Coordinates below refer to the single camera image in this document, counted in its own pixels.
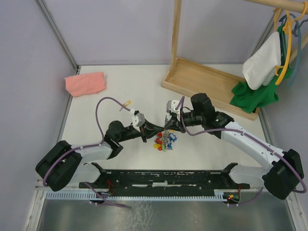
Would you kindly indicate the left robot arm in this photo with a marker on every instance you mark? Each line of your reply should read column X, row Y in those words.
column 66, row 164

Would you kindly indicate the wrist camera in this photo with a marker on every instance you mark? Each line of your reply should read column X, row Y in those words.
column 173, row 109
column 138, row 119

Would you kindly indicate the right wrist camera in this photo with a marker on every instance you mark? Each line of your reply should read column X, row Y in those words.
column 173, row 109

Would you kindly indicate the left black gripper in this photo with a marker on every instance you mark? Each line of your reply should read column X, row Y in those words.
column 147, row 130

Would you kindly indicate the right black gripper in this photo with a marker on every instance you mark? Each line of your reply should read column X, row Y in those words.
column 176, row 125

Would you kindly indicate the white towel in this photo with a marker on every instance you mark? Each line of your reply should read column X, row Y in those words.
column 259, row 69

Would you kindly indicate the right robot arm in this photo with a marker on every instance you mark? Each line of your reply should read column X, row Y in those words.
column 280, row 172

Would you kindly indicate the green garment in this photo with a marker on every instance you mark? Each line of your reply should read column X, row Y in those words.
column 248, row 100

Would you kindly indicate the yellow hanger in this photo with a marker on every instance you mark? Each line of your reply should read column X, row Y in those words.
column 286, row 44

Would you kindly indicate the wooden clothes rack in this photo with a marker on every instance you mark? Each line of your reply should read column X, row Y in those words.
column 188, row 77

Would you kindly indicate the key with yellow tag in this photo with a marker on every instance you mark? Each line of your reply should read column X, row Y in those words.
column 125, row 105

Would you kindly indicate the metal key organizer with keys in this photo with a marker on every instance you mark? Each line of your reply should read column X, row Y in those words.
column 166, row 142

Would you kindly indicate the pink folded cloth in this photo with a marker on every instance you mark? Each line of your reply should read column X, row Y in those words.
column 85, row 84

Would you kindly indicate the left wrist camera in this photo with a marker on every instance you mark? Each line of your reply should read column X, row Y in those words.
column 138, row 119

